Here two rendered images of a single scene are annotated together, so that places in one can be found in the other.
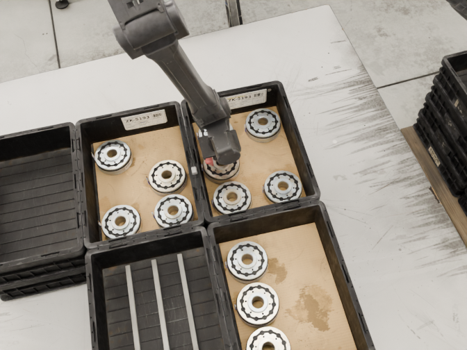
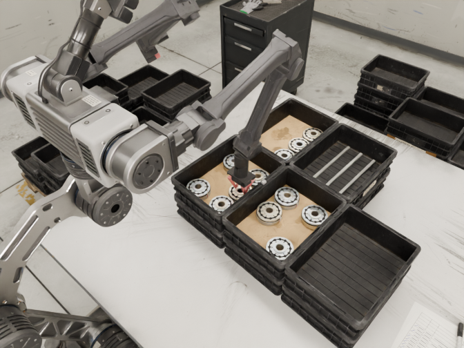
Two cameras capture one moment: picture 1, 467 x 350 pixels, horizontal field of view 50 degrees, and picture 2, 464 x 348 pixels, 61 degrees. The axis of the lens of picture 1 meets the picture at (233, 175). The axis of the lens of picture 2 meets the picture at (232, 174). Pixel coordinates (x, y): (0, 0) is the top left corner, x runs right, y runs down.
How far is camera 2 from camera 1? 168 cm
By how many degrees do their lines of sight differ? 66
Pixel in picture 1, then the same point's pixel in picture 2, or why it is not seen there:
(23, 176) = (337, 301)
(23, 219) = (360, 274)
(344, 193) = not seen: hidden behind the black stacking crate
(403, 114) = not seen: hidden behind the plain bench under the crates
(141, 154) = (263, 240)
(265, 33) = (86, 262)
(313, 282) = (271, 138)
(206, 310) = (317, 164)
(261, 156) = (219, 184)
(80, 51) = not seen: outside the picture
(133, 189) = (288, 229)
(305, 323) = (290, 133)
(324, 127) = (162, 191)
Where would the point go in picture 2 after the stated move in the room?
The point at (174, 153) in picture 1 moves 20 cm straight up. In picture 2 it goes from (248, 224) to (249, 190)
